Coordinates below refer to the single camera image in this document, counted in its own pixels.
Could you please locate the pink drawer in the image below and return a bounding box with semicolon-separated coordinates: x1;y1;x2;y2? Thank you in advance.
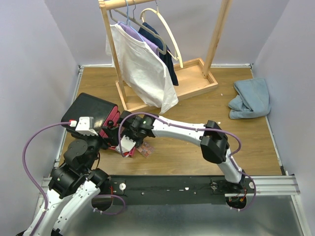
99;105;120;138
109;146;136;157

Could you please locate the pink palette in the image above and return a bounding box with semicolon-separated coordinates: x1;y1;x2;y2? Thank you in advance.
137;142;155;158

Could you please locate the black organizer box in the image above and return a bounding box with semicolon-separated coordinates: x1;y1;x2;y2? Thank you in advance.
61;93;117;131

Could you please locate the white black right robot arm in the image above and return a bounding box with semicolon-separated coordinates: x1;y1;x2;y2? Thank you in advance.
118;111;244;193

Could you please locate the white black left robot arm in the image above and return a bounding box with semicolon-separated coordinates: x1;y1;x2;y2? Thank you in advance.
20;135;125;236

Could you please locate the white t-shirt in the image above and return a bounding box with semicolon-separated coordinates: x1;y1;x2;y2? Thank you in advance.
110;24;178;114

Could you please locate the wooden clothes rack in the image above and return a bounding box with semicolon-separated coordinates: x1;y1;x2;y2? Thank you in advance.
99;0;231;113

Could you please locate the navy blue garment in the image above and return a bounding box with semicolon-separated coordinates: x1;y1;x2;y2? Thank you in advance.
138;28;179;86

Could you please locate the grey hanger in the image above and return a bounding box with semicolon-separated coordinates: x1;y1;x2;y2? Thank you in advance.
109;0;167;55

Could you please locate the cream wooden hanger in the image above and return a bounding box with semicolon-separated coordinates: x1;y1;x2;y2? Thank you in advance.
139;7;184;69

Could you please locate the lavender shirt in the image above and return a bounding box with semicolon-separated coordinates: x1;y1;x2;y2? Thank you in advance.
118;22;159;56

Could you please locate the blue hanger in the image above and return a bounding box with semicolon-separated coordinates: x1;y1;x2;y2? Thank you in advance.
119;0;144;42

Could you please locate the light blue towel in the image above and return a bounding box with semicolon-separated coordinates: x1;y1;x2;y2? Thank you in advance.
228;78;271;119

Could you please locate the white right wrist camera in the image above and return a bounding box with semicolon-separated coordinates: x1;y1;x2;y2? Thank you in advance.
118;136;136;152

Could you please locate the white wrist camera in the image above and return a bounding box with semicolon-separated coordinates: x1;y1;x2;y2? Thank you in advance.
118;136;136;152
69;117;98;136

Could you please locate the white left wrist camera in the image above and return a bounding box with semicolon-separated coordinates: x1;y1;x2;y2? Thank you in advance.
69;117;98;136

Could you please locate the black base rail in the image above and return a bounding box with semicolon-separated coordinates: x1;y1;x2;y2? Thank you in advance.
110;175;254;206

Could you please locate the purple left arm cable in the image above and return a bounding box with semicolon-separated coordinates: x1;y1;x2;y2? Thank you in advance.
22;121;74;236

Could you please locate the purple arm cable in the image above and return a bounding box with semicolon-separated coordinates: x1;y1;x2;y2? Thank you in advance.
117;112;257;212
22;121;74;236

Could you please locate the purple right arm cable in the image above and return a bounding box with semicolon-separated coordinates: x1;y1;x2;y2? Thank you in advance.
117;112;257;212

